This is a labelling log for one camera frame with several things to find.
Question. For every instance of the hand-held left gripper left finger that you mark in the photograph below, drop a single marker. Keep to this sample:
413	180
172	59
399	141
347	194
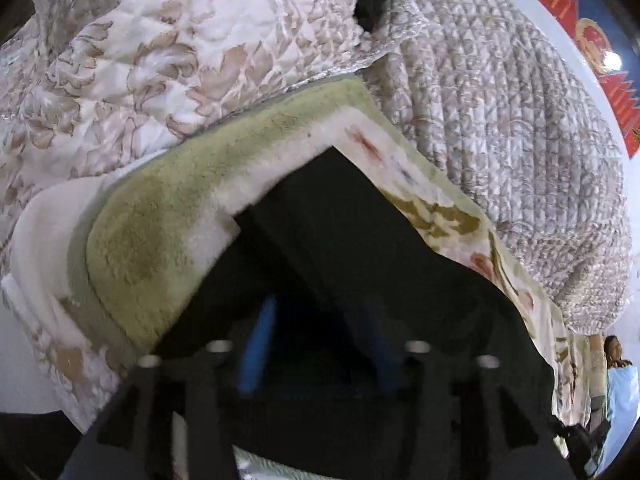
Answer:
256	350

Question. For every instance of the floral satin quilt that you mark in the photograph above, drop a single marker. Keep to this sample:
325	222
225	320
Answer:
150	60

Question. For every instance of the floral fleece blanket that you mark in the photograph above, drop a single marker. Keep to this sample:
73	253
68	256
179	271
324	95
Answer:
150	230

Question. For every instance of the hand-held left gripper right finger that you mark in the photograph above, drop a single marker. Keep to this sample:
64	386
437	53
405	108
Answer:
431	390

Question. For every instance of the person in light blue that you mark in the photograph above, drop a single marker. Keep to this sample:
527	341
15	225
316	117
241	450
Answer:
622	400

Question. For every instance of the diamond quilted bedspread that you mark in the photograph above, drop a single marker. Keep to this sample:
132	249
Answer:
500	135

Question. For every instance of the black pants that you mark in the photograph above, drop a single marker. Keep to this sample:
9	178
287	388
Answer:
350	240

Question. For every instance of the dark blurred object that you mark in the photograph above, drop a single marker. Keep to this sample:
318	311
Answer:
575	442

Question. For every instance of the red blue wall poster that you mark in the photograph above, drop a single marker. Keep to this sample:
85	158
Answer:
555	0

